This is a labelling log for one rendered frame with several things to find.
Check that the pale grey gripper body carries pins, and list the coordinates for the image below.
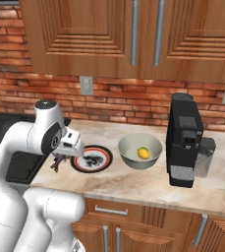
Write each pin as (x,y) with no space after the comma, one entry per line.
(70,150)

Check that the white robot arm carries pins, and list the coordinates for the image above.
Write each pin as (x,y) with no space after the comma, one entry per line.
(12,183)

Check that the white plate with red rim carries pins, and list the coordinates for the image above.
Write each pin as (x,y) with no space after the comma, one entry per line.
(99,160)

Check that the yellow lemon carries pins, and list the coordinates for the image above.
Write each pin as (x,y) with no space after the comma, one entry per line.
(143,153)

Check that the pale green bowl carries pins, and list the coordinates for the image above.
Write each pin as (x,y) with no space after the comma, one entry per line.
(130,154)

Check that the wooden base cupboard door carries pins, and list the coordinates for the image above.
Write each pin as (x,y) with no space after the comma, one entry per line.
(220,236)
(91,238)
(150,239)

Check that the black coffee machine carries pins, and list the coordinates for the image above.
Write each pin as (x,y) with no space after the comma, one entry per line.
(181,144)

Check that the wooden drawer front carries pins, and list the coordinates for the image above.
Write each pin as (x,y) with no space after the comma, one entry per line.
(166,215)

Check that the grey extractor hood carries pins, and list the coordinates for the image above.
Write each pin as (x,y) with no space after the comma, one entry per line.
(2,2)

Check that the wooden wall cupboard door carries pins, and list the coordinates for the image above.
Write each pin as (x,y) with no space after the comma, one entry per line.
(199,36)
(84,32)

